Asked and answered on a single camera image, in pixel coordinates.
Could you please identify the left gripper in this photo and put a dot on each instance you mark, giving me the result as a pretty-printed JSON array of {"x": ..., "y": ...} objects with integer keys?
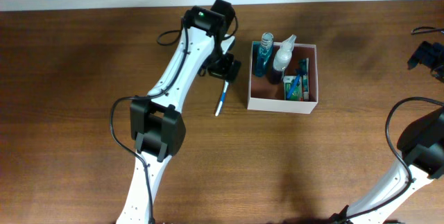
[{"x": 223, "y": 70}]

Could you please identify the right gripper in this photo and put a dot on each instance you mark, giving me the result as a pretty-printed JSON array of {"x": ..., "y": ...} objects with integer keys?
[{"x": 422, "y": 56}]

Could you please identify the blue white toothbrush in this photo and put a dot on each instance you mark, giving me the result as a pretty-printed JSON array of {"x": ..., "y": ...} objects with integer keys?
[{"x": 222, "y": 98}]

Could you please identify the teal mouthwash bottle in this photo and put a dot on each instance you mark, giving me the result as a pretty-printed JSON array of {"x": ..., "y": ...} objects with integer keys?
[{"x": 263, "y": 51}]

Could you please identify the clear spray bottle purple liquid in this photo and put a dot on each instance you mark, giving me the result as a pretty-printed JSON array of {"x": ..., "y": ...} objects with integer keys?
[{"x": 282, "y": 59}]

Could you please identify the blue disposable razor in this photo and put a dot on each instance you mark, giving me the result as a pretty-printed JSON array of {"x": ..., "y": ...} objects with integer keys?
[{"x": 296, "y": 88}]

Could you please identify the green soap box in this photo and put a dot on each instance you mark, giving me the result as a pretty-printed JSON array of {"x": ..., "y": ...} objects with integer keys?
[{"x": 293, "y": 88}]

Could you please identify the red green toothpaste tube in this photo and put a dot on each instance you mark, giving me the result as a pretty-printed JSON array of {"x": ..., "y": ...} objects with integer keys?
[{"x": 304, "y": 72}]

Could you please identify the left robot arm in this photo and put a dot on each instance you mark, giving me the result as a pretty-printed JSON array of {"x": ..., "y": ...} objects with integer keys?
[{"x": 156, "y": 124}]

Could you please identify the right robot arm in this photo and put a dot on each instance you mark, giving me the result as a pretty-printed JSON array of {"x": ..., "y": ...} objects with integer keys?
[{"x": 418, "y": 162}]

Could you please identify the white box pink interior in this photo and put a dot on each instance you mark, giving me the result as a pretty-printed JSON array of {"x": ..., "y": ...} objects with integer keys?
[{"x": 265, "y": 96}]

